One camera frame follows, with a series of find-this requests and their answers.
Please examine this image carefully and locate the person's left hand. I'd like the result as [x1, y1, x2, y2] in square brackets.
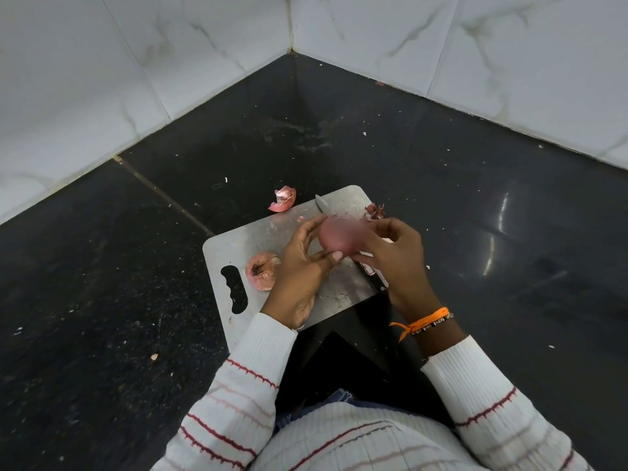
[260, 214, 344, 332]

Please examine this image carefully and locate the person's right hand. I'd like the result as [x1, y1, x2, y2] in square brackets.
[351, 218, 445, 325]

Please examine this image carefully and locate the red onion with dry roots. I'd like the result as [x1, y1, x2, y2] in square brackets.
[245, 251, 282, 292]

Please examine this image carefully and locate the onion peel piece off board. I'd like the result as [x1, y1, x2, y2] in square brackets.
[268, 185, 297, 213]

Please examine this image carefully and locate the black-handled kitchen knife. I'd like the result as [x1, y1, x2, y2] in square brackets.
[315, 194, 389, 294]

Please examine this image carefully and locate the person's left forearm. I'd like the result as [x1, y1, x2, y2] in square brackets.
[149, 312, 299, 471]

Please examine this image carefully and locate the person's right forearm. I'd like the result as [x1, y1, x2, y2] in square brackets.
[404, 311, 595, 471]

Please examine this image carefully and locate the orange thread wristband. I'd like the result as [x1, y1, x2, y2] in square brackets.
[390, 306, 450, 343]

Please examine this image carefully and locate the steel cutting board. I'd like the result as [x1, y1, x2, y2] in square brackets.
[201, 184, 393, 354]

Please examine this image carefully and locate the white striped sweater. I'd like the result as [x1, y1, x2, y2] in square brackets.
[250, 402, 491, 471]

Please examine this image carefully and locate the beaded bracelet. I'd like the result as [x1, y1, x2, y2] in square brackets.
[411, 312, 455, 337]

